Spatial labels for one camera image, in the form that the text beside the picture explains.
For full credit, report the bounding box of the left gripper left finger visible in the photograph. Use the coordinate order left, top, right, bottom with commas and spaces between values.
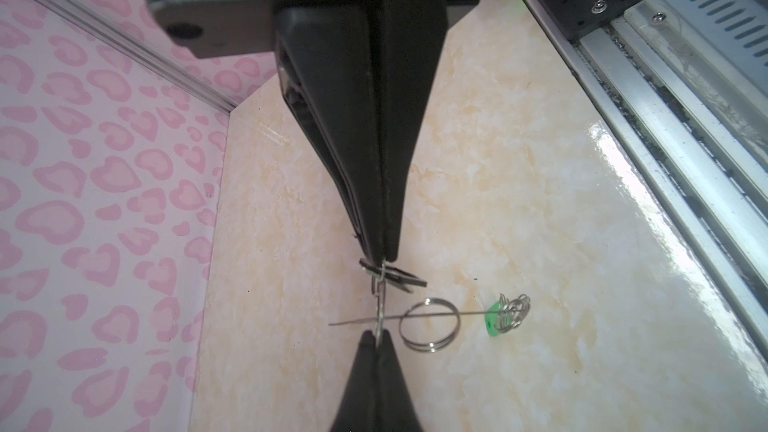
330, 331, 377, 432

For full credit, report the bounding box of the metal key holder plate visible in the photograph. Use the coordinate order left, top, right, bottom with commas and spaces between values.
327, 260, 533, 354

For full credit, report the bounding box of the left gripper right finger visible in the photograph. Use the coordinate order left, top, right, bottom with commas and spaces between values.
376, 330, 423, 432

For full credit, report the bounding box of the right corner aluminium post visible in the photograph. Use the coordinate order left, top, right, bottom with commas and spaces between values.
33, 0, 237, 113

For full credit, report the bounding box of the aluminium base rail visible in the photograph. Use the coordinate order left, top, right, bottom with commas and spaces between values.
524, 0, 767, 350

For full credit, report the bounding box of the key with green tag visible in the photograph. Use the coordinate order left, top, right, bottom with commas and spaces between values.
485, 300, 503, 337

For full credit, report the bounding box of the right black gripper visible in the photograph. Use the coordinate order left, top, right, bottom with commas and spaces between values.
146, 0, 479, 264

